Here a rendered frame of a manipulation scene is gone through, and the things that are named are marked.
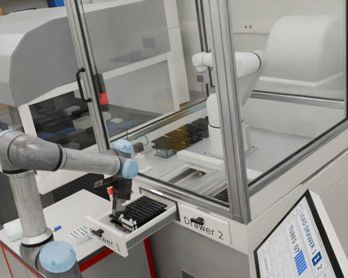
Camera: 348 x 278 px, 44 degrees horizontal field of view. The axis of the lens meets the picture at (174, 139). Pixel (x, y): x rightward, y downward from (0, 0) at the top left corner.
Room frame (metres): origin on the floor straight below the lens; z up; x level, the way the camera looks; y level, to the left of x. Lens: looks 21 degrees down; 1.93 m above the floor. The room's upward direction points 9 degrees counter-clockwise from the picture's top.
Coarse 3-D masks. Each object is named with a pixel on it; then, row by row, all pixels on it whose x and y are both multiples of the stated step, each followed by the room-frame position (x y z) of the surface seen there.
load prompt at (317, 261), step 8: (304, 208) 1.19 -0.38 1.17; (296, 216) 1.20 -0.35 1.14; (304, 216) 1.15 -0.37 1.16; (304, 224) 1.12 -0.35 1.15; (312, 224) 1.09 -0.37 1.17; (304, 232) 1.09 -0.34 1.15; (312, 232) 1.06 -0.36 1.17; (304, 240) 1.06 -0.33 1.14; (312, 240) 1.03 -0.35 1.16; (312, 248) 1.00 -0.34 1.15; (320, 248) 0.97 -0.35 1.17; (312, 256) 0.98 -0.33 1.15; (320, 256) 0.95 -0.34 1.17; (312, 264) 0.95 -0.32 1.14; (320, 264) 0.93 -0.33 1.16; (320, 272) 0.90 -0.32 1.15
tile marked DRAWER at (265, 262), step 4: (268, 252) 1.19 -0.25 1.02; (264, 256) 1.20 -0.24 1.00; (268, 256) 1.17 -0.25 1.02; (264, 260) 1.18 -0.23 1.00; (268, 260) 1.16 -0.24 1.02; (264, 264) 1.16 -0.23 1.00; (268, 264) 1.14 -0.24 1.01; (264, 268) 1.15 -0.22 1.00; (268, 268) 1.12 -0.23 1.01; (264, 272) 1.13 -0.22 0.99; (268, 272) 1.11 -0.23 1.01; (264, 276) 1.11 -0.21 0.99
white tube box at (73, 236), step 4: (84, 224) 1.94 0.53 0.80; (76, 228) 1.91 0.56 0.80; (80, 228) 1.92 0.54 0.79; (84, 228) 1.90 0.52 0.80; (72, 232) 1.89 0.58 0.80; (76, 232) 1.88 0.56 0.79; (80, 232) 1.87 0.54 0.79; (84, 232) 1.87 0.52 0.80; (68, 236) 1.87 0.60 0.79; (72, 236) 1.85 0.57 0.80; (76, 236) 1.84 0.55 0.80; (80, 236) 1.83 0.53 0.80; (84, 236) 1.84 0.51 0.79; (88, 236) 1.86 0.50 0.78; (72, 240) 1.84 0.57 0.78; (76, 240) 1.82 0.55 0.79; (80, 240) 1.83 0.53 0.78; (84, 240) 1.84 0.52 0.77; (76, 244) 1.81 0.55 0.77
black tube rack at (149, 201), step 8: (136, 200) 1.92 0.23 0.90; (144, 200) 1.90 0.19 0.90; (152, 200) 1.90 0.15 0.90; (128, 208) 1.85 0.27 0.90; (136, 208) 1.83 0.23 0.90; (144, 208) 1.87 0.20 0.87; (152, 208) 1.81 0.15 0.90; (160, 208) 1.80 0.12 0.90; (128, 216) 1.77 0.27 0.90; (136, 216) 1.76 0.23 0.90; (144, 216) 1.75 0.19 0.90; (152, 216) 1.79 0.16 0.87; (120, 224) 1.76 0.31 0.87; (136, 224) 1.70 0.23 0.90
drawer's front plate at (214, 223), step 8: (184, 208) 1.73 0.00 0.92; (192, 208) 1.70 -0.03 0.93; (184, 216) 1.73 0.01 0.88; (192, 216) 1.69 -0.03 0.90; (200, 216) 1.65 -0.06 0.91; (208, 216) 1.62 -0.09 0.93; (184, 224) 1.74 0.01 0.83; (192, 224) 1.70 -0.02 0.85; (208, 224) 1.62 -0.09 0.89; (216, 224) 1.58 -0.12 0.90; (224, 224) 1.55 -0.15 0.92; (200, 232) 1.67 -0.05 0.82; (208, 232) 1.62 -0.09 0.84; (216, 232) 1.59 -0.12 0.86; (224, 232) 1.55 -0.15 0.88; (224, 240) 1.55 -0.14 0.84
